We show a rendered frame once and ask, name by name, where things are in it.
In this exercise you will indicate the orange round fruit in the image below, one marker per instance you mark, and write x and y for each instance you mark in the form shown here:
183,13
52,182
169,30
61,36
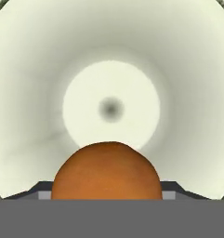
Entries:
106,173

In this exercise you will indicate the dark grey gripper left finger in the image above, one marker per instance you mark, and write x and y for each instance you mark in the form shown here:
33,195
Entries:
42,188

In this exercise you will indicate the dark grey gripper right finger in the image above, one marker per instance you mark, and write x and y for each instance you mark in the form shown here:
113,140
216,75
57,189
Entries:
172,189

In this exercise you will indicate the white bowl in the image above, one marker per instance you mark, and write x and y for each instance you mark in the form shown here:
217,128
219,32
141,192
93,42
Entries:
110,77

